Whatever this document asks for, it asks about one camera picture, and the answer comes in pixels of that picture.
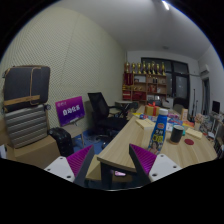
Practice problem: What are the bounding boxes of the yellow gift box red ribbon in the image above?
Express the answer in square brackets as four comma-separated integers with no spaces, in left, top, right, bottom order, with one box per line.
[144,102,162,117]

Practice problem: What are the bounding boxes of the blue drink bottle white cap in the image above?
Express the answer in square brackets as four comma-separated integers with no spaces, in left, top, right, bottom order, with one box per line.
[147,108,169,156]

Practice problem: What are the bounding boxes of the silver ribbed suitcase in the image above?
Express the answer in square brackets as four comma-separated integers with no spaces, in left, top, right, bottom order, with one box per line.
[3,103,49,149]

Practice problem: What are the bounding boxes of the orange yellow book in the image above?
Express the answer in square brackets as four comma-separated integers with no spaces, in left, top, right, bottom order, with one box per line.
[181,119,195,128]

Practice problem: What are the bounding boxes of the yellow notepad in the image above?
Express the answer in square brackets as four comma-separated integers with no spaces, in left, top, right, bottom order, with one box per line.
[134,118,156,130]
[185,128,204,140]

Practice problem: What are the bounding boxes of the black office chair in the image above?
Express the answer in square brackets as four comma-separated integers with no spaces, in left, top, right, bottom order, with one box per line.
[87,91,129,138]

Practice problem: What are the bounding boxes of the dark glass double door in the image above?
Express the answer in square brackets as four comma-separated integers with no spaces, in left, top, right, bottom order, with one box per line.
[141,58,191,108]

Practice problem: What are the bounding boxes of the dark bag with tan straps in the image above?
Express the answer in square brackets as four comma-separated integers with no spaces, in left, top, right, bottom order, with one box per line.
[2,65,51,113]

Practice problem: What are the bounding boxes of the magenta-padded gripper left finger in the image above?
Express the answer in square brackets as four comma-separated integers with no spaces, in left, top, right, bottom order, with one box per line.
[43,144,95,188]

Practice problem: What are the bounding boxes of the white wall air conditioner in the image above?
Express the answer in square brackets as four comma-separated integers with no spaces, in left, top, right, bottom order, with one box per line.
[199,63,211,76]

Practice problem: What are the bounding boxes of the black cup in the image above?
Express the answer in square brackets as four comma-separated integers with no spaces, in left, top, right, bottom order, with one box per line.
[170,124,185,144]

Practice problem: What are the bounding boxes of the wooden shelf unit with trophies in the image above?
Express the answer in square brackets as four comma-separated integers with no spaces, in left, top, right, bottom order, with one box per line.
[121,60,168,103]

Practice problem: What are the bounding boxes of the purple sign board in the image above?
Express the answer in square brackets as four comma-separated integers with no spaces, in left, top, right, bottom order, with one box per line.
[55,95,86,128]

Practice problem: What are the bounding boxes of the brown cardboard box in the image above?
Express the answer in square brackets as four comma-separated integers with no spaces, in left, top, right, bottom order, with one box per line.
[5,134,61,169]

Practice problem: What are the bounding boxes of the grey side table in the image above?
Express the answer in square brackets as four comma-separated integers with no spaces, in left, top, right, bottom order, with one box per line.
[114,100,139,118]

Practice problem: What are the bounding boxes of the black computer monitor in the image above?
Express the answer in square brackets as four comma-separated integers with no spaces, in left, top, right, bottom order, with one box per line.
[211,100,221,115]

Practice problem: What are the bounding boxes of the grey office chair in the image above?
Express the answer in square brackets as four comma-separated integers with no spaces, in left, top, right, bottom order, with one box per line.
[172,96,190,114]

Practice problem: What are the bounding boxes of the pink flowers in white pot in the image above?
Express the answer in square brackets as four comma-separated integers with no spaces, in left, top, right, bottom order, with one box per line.
[194,113,204,131]

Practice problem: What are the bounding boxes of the black hard suitcase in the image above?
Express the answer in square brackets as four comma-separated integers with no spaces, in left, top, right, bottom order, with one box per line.
[48,127,75,158]

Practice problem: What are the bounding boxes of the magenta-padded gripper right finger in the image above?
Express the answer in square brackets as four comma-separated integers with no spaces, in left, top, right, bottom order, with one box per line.
[129,143,183,188]

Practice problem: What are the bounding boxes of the orange standing card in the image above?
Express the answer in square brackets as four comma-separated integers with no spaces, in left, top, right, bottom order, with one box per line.
[179,108,189,122]

